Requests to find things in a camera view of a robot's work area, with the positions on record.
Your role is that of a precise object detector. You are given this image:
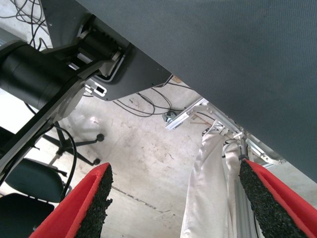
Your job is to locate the dark grey table cloth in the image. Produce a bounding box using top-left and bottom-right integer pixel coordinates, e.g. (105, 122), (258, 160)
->
(74, 0), (317, 184)

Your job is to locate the black beam frame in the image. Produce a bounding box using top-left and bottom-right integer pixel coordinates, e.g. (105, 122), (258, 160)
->
(0, 44), (132, 185)

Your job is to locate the tangled black floor cable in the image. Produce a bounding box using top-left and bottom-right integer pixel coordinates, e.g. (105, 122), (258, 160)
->
(0, 0), (48, 50)

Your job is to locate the dark office chair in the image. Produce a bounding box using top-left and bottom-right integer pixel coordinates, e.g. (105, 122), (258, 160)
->
(0, 121), (105, 238)

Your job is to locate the black cylinder housing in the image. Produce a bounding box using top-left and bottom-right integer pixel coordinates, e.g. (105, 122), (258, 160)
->
(0, 41), (77, 110)

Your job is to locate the thin black floor cable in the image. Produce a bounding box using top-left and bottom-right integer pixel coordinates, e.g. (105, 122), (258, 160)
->
(112, 85), (193, 117)

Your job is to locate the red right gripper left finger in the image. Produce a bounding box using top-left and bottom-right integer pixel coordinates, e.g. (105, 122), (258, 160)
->
(29, 162), (114, 238)

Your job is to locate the aluminium profile frame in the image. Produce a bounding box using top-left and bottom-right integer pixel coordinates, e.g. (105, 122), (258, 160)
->
(162, 98), (288, 238)

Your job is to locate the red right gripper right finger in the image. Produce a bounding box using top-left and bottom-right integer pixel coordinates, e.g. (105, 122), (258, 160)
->
(239, 159), (317, 238)

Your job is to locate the black robot base with lens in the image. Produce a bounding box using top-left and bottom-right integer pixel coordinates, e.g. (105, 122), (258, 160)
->
(41, 0), (173, 102)

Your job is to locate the white trouser leg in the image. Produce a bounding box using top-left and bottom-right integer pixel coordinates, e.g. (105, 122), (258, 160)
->
(180, 130), (240, 238)

